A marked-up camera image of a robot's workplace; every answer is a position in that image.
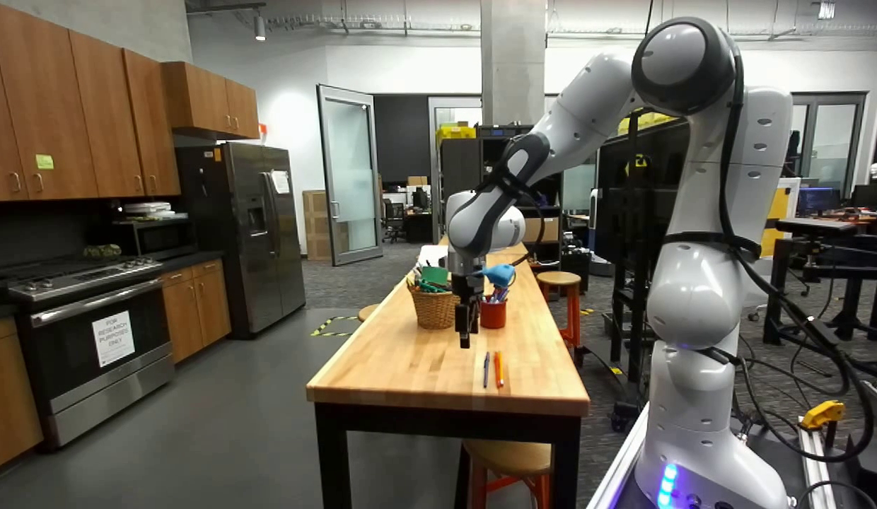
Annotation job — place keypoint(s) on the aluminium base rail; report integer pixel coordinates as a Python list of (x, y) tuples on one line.
[(616, 469)]

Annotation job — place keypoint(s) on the long wooden wall cabinets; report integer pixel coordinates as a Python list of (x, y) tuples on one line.
[(80, 113)]

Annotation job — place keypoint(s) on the stainless steel oven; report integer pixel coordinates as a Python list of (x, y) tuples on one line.
[(72, 396)]

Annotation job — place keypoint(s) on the short wooden wall cabinet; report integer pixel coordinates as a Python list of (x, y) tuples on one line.
[(206, 99)]

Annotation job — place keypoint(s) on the cardboard boxes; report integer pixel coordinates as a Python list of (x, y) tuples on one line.
[(314, 227)]

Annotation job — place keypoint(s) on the yellow clamp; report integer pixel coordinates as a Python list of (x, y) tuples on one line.
[(821, 414)]

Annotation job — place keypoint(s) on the wooden base cabinet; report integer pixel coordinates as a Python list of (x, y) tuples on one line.
[(196, 311), (9, 396)]

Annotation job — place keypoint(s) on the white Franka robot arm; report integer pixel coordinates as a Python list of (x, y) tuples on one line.
[(703, 292)]

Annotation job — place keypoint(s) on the black equipment rack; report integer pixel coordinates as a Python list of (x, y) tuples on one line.
[(636, 208)]

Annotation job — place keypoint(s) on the white oven notice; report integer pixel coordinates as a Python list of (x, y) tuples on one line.
[(110, 339)]

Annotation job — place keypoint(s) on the green packets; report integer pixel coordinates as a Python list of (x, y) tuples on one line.
[(430, 277)]

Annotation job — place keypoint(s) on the coloured pens bunch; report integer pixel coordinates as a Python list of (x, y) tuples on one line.
[(496, 292)]

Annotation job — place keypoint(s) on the glass door grey frame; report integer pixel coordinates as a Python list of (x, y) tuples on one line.
[(348, 179)]

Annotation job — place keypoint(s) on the orange pen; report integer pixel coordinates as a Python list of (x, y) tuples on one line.
[(497, 369)]

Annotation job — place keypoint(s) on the grey concrete column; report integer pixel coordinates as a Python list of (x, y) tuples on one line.
[(512, 65)]

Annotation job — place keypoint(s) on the brown wicker basket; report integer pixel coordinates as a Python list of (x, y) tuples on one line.
[(430, 308)]

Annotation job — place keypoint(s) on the red mug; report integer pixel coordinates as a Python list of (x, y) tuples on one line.
[(493, 315)]

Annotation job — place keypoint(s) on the black workbench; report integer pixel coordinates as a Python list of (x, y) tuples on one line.
[(814, 229)]

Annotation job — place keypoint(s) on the green sticky note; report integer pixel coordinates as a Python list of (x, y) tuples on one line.
[(42, 161)]

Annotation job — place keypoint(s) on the stainless steel fridge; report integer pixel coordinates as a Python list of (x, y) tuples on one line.
[(240, 256)]

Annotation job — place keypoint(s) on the stainless microwave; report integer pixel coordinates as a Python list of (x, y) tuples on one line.
[(151, 234)]

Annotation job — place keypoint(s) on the wooden table black legs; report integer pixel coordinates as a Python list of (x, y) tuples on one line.
[(418, 362)]

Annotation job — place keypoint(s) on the white paper sheet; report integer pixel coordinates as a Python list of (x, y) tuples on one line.
[(281, 181)]

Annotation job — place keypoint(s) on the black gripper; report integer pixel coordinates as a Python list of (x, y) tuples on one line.
[(468, 295)]

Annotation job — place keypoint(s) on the round wooden stool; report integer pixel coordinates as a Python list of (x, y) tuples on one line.
[(510, 458), (558, 277)]

